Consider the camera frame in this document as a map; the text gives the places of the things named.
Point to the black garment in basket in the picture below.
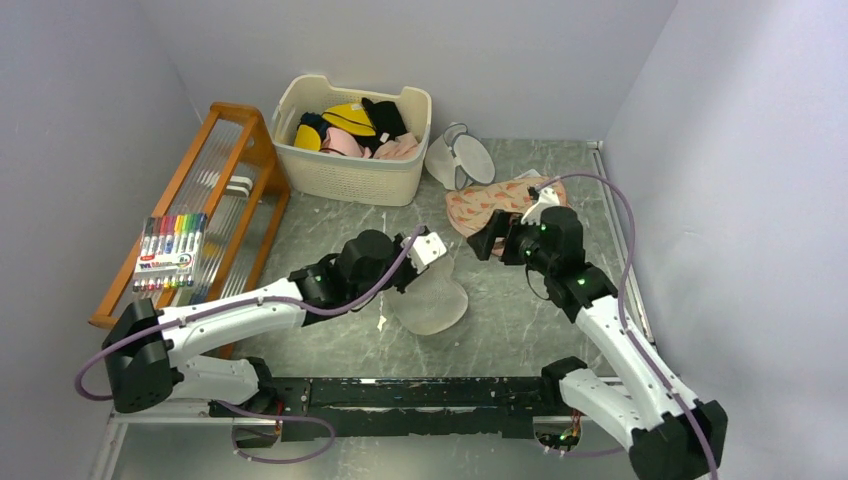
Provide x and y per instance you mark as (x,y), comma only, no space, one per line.
(386,119)

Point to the wooden rack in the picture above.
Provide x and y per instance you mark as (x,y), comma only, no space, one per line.
(231,174)

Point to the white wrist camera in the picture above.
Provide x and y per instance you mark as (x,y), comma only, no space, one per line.
(542,199)
(425,250)

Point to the yellow garment in basket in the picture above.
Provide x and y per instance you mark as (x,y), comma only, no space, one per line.
(343,129)

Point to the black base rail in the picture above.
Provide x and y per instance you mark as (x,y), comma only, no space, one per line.
(393,407)

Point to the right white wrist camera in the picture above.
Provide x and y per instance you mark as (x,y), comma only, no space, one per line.
(542,199)

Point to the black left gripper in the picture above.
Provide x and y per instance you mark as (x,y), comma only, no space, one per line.
(412,274)

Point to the white blue-trimmed mesh bag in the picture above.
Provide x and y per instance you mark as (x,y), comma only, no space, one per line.
(457,159)

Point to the pink garment in basket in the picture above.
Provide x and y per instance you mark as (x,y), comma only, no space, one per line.
(371,146)

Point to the white mesh laundry bag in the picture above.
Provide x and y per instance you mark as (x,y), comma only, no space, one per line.
(432,303)

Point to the pink floral laundry bag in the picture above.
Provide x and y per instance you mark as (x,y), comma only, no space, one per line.
(470,209)

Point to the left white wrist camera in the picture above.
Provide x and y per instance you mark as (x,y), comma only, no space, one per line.
(425,250)

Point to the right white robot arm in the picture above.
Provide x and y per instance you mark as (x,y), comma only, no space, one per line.
(662,425)

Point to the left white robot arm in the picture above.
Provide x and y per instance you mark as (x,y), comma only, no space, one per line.
(156,354)

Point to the coloured marker pen pack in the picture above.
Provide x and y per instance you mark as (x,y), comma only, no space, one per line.
(169,252)

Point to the cream plastic laundry basket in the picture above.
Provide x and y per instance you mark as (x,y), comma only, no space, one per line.
(382,182)

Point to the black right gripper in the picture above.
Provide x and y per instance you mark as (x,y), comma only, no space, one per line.
(498,226)

